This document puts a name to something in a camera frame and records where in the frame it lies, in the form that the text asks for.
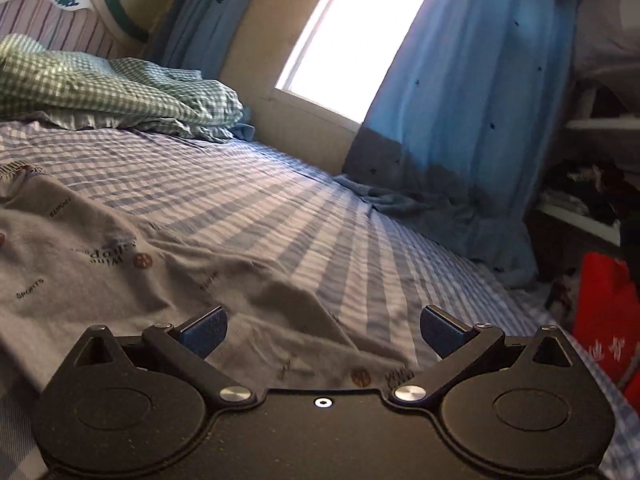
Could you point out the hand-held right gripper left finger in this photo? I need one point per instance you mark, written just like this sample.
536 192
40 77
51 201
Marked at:
205 332

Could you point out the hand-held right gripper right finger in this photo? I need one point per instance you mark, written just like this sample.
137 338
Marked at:
444 332

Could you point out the grey printed pants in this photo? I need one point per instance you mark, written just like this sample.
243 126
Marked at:
125 280

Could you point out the blue checked bed sheet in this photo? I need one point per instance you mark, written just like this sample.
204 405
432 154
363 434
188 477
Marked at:
310 220

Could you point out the red bag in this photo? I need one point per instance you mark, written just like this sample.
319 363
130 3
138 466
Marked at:
607 310

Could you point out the white shelf unit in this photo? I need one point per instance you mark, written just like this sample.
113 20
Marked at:
590 215

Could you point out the pile of dark clothes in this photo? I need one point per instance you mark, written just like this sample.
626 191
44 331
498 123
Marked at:
585 190

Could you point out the small blue cloth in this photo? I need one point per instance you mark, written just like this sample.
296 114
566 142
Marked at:
245 130

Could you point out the blue star curtain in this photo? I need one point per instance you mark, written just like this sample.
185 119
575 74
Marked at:
465 100
210 15

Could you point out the green checked quilt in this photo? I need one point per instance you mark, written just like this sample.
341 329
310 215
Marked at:
115 90

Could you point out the bright window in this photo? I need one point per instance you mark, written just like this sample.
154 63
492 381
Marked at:
350 40

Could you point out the pale bundle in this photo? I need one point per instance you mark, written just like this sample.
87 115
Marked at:
610 35

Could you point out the striped headboard with teal trim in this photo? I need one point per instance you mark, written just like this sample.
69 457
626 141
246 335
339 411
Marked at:
55 15

